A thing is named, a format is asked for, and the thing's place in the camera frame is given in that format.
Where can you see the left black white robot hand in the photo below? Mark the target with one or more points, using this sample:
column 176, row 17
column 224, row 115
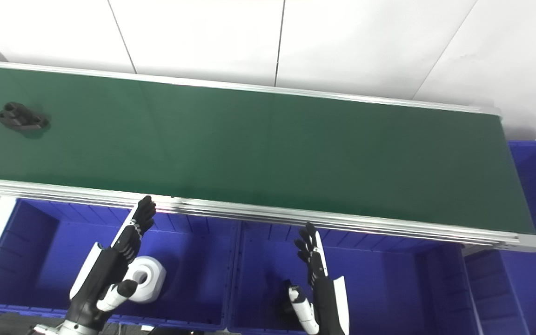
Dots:
column 105, row 272

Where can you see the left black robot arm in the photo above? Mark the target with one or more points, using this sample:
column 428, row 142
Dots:
column 75, row 329

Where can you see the black flanged metal part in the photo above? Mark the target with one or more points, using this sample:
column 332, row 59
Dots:
column 21, row 117

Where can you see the white cylindrical part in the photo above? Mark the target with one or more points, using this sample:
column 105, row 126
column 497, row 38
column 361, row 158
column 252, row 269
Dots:
column 152, row 279

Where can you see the green conveyor belt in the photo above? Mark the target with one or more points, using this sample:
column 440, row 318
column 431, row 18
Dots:
column 268, row 153
column 296, row 218

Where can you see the blue bin with white part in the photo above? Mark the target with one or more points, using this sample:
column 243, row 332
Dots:
column 193, row 279

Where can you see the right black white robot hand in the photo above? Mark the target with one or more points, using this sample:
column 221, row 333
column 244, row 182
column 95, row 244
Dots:
column 326, row 302

